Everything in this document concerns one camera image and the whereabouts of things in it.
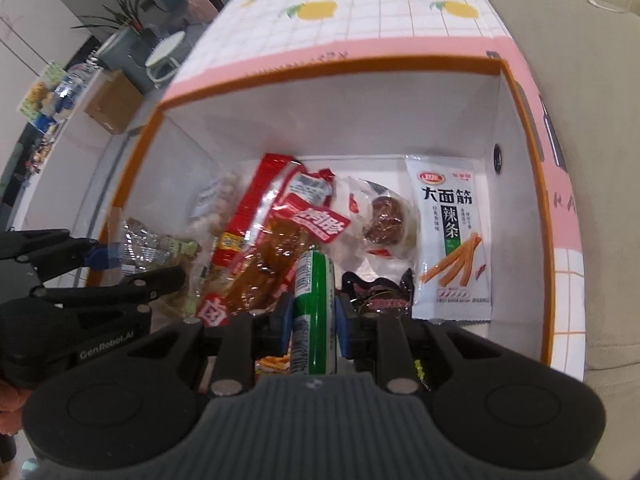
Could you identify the white round stool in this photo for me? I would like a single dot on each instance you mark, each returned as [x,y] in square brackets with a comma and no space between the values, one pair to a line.
[165,52]

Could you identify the clear packet of white balls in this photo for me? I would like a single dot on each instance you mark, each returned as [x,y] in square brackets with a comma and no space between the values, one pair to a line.
[215,205]

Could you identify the clear packet of red meat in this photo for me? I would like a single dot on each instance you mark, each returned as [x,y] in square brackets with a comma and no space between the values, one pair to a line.
[382,220]

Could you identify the clear packet of pale food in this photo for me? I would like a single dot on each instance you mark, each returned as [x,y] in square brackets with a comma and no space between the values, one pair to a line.
[150,247]

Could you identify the shelf with colourful goods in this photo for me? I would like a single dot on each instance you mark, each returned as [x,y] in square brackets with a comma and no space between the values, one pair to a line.
[50,105]

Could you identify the pink bin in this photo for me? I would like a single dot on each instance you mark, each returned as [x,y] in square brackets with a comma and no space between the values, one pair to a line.
[205,5]

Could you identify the orange cardboard box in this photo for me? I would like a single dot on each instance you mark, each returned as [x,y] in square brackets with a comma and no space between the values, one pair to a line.
[350,110]

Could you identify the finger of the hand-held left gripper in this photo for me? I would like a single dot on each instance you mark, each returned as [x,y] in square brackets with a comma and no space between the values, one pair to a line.
[102,256]
[150,280]

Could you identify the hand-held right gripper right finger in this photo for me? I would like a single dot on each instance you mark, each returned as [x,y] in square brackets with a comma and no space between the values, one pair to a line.
[343,321]

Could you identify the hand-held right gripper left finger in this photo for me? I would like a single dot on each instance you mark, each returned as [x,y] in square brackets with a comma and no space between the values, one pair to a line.
[286,317]

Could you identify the brown cardboard carton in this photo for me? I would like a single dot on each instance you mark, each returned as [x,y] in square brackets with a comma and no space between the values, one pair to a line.
[112,102]

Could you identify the green sausage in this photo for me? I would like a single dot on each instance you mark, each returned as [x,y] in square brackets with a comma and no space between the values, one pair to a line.
[312,310]

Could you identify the black packet with dark egg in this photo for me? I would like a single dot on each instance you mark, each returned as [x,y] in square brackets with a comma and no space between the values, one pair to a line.
[380,295]

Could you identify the green potted plant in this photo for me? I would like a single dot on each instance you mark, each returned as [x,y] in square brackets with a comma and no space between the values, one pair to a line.
[122,45]

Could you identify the red packet of brown meat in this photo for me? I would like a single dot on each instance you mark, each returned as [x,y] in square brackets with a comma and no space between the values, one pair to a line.
[270,260]

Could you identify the red foil snack packet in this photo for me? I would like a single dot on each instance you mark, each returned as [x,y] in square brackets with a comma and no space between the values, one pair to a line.
[250,200]

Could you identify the white spicy strip packet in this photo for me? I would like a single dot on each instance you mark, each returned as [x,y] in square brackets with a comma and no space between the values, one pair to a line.
[450,235]

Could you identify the beige sofa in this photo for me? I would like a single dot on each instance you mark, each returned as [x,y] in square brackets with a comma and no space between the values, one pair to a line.
[590,85]

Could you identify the person's left hand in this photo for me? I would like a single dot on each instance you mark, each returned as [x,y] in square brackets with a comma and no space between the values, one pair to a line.
[12,402]

